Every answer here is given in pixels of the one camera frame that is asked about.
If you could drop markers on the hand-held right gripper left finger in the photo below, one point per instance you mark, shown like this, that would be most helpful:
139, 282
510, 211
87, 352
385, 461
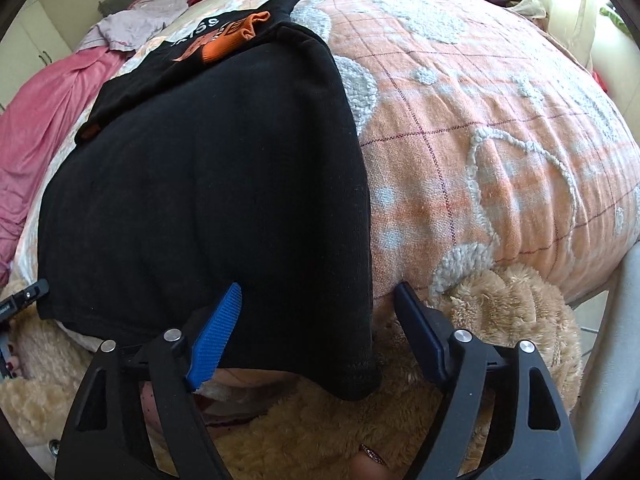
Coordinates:
215, 335

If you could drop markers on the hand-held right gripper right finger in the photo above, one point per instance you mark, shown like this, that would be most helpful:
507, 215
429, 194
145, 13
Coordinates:
425, 340

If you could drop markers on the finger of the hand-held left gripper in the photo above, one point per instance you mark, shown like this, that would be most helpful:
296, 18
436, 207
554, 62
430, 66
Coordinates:
27, 295

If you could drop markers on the black sweater with orange cuffs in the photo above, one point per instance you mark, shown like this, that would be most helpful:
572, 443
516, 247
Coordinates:
200, 185

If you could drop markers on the person's left hand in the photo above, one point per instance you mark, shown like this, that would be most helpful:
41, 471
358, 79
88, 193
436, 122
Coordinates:
12, 360

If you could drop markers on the person's right hand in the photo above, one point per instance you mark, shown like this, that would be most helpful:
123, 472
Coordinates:
372, 462

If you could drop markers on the fluffy beige coat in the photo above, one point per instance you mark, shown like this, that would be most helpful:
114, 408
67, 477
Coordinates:
310, 440

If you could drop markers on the pink blanket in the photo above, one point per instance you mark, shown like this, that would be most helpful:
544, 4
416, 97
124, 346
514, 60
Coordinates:
40, 125

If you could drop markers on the white furniture panel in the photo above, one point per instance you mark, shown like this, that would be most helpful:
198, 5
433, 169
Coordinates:
615, 360

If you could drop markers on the peach checked bedspread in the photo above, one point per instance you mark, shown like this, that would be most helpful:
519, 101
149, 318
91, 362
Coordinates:
475, 135

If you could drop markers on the cream wardrobe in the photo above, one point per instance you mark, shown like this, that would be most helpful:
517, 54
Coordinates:
25, 35

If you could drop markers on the lilac garment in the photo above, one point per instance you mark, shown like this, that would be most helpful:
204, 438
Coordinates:
135, 20

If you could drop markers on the cream curtain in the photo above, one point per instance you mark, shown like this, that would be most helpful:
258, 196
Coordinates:
570, 10

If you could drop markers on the green cloth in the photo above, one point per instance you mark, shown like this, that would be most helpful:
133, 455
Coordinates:
617, 17

